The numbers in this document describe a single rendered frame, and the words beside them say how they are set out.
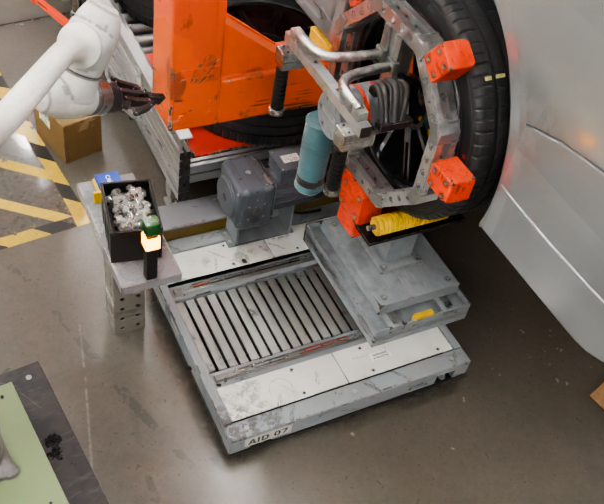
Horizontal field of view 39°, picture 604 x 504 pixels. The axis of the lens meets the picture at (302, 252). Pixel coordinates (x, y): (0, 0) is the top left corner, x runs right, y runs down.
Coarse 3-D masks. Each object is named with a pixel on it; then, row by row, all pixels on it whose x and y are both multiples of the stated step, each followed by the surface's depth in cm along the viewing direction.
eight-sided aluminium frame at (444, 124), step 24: (384, 0) 210; (336, 24) 233; (360, 24) 230; (408, 24) 204; (336, 48) 237; (432, 48) 200; (336, 72) 241; (432, 96) 200; (432, 120) 203; (456, 120) 202; (432, 144) 206; (360, 168) 242; (384, 192) 232; (408, 192) 220; (432, 192) 216
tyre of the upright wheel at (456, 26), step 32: (416, 0) 211; (448, 0) 203; (480, 0) 206; (448, 32) 202; (480, 32) 201; (480, 64) 199; (480, 96) 199; (480, 128) 201; (480, 160) 206; (480, 192) 216
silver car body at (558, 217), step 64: (320, 0) 260; (512, 0) 183; (576, 0) 166; (512, 64) 187; (576, 64) 170; (512, 128) 192; (576, 128) 174; (512, 192) 198; (576, 192) 178; (512, 256) 203; (576, 256) 183; (576, 320) 188
